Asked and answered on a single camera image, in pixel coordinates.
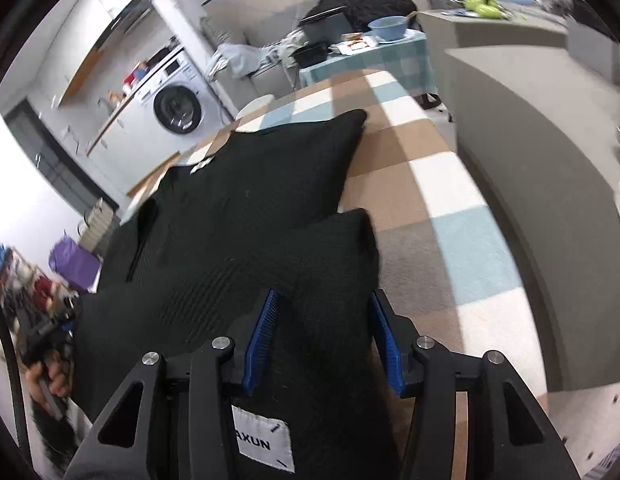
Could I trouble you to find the black knit sweater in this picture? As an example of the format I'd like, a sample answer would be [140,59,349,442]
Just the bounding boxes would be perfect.
[70,109,405,480]

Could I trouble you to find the dark storage box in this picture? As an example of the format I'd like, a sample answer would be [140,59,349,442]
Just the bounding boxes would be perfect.
[299,7,353,46]

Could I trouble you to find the grey upholstered ottoman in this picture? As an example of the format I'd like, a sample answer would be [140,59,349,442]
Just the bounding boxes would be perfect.
[420,9,570,53]

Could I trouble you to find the red container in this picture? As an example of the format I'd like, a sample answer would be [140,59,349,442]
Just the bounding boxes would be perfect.
[124,62,148,87]

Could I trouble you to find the white wall cabinet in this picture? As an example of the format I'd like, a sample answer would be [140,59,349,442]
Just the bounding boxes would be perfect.
[57,0,158,108]

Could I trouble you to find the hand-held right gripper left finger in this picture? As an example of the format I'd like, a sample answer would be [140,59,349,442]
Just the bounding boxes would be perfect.
[65,289,282,480]

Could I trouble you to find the black jacket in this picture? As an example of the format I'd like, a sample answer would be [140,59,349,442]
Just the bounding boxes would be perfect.
[310,0,423,36]

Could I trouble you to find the black cable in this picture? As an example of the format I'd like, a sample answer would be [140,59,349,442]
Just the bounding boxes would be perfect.
[0,297,31,463]

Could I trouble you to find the grey sofa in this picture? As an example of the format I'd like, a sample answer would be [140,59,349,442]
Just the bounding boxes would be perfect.
[202,0,565,98]

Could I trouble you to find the blue bowl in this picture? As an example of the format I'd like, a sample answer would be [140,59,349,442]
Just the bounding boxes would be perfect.
[367,16,413,42]

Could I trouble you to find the snack package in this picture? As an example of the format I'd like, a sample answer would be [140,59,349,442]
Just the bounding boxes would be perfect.
[339,32,378,57]

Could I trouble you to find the grey upholstered bench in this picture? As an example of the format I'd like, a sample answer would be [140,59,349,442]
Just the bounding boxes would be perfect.
[444,42,620,393]

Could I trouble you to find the person's left hand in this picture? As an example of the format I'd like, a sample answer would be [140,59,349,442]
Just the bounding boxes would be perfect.
[25,360,73,418]

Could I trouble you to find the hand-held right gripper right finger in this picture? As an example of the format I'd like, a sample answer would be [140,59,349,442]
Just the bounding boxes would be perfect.
[371,289,580,480]

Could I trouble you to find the grey hoodie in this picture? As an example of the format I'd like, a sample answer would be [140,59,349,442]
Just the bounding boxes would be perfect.
[206,42,271,81]

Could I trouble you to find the purple bag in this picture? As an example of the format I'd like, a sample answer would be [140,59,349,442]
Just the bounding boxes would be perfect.
[49,237,102,293]

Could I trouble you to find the white washing machine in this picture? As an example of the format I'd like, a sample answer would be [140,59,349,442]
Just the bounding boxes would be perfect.
[122,47,235,156]

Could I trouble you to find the person's left forearm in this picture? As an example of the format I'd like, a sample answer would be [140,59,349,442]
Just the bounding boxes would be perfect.
[29,400,93,476]

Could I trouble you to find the white round stool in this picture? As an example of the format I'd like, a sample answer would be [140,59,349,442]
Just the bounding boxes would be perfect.
[237,95,274,122]

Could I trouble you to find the black plastic tray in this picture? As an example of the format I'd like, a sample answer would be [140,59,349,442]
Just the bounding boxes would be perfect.
[292,42,331,67]

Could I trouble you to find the pale crumpled cloth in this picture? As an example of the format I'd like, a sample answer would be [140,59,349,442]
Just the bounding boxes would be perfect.
[262,30,311,70]

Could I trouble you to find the teal checked side table cloth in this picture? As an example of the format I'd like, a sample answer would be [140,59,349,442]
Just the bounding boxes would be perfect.
[297,30,433,98]

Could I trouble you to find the green soft toy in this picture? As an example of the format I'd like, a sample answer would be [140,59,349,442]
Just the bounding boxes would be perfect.
[462,0,505,17]

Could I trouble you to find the checked tablecloth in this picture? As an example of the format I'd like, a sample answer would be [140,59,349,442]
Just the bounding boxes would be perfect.
[125,67,550,480]

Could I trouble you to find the white kitchen counter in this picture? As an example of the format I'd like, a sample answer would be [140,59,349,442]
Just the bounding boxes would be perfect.
[85,85,143,157]

